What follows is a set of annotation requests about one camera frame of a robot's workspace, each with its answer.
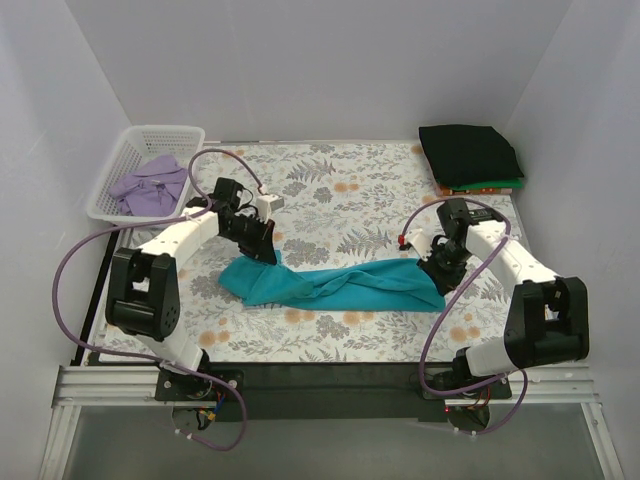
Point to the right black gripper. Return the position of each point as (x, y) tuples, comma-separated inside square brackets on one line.
[(441, 267)]

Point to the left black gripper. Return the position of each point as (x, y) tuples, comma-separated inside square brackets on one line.
[(258, 238)]

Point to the teal t shirt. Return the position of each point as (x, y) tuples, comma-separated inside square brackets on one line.
[(378, 286)]

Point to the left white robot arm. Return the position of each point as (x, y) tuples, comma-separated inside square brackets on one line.
[(143, 294)]

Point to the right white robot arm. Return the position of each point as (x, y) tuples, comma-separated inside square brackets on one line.
[(548, 318)]

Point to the purple t shirt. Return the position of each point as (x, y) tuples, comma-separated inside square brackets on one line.
[(151, 191)]

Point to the black folded t shirt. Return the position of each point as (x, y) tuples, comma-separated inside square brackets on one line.
[(460, 155)]

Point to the white plastic basket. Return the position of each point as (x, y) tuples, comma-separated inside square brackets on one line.
[(135, 147)]

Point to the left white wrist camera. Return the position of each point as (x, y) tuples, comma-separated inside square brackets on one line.
[(267, 205)]

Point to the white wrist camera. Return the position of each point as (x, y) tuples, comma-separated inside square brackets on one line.
[(417, 241), (267, 205)]

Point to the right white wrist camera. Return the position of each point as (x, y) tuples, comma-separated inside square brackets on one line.
[(417, 241)]

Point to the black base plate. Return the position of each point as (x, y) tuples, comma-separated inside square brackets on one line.
[(320, 391)]

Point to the aluminium frame rail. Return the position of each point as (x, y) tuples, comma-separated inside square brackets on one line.
[(328, 420)]

